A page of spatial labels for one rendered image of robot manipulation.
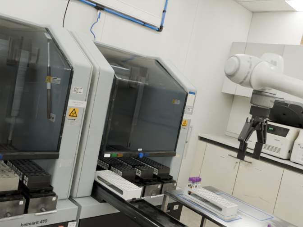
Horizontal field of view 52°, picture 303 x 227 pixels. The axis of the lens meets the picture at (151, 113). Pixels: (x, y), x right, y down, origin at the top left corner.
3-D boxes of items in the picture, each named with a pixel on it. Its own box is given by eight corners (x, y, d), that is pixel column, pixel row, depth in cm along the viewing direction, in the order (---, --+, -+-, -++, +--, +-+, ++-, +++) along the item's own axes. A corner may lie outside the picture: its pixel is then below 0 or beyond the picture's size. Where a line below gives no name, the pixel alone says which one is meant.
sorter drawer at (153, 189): (84, 161, 236) (86, 150, 235) (99, 161, 245) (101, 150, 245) (148, 200, 184) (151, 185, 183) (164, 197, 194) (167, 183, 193)
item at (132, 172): (132, 178, 191) (135, 169, 191) (135, 179, 190) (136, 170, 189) (118, 179, 183) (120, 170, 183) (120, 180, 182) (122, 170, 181)
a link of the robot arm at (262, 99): (280, 96, 124) (276, 110, 125) (259, 92, 131) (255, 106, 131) (269, 93, 118) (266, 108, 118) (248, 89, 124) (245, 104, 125)
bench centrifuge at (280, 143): (239, 146, 372) (251, 93, 367) (264, 147, 414) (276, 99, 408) (284, 160, 332) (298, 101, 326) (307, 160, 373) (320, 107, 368)
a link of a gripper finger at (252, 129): (261, 123, 124) (260, 120, 123) (247, 144, 120) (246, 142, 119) (252, 121, 126) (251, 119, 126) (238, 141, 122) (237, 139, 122)
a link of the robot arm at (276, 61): (259, 92, 132) (241, 87, 123) (268, 56, 130) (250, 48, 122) (283, 96, 123) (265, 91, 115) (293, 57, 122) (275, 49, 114)
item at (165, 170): (166, 175, 213) (168, 166, 212) (168, 176, 211) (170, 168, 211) (154, 176, 205) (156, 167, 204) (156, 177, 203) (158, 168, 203)
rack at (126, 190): (93, 181, 177) (94, 170, 176) (107, 180, 184) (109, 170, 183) (125, 202, 155) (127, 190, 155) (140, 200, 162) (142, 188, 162)
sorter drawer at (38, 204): (-18, 164, 186) (-16, 150, 185) (6, 164, 196) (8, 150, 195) (30, 218, 135) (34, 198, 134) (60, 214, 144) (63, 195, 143)
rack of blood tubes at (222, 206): (182, 196, 177) (184, 185, 177) (193, 194, 184) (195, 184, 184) (225, 219, 156) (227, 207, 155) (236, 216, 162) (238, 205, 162)
